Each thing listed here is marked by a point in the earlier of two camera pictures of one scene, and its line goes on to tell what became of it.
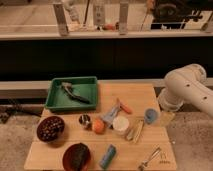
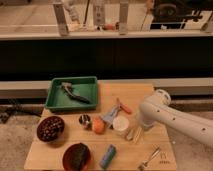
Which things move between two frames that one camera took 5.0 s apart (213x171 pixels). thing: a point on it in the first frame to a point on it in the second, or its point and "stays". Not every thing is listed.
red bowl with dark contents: (76, 157) stays
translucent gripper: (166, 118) to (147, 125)
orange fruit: (98, 125) stays
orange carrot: (125, 107) stays
